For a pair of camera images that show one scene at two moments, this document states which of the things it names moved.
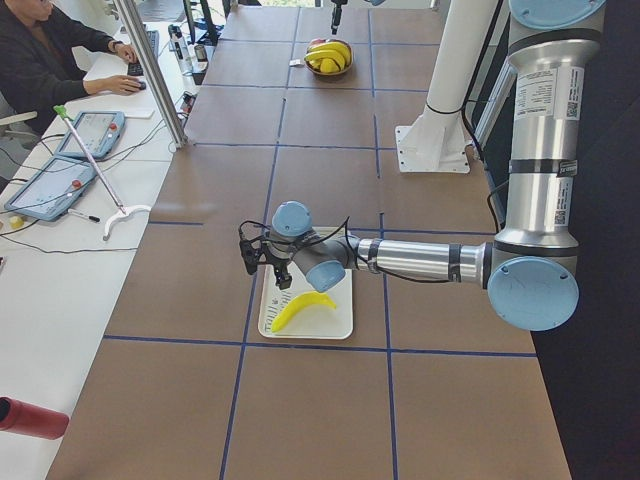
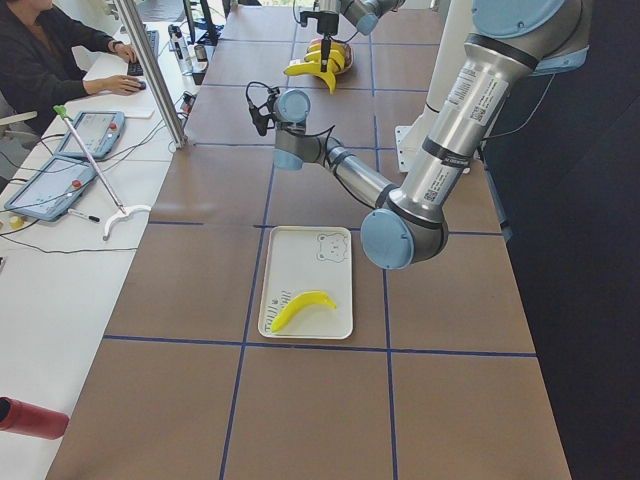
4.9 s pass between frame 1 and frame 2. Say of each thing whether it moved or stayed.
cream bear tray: stayed
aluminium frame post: stayed
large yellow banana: moved
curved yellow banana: stayed
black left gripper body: moved
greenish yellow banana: stayed
